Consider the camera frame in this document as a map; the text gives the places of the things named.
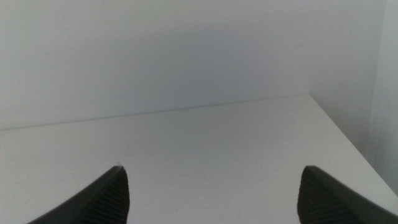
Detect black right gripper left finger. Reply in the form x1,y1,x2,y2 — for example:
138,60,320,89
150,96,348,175
27,165,131,224

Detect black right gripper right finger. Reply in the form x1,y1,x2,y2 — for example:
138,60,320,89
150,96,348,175
297,165,398,224

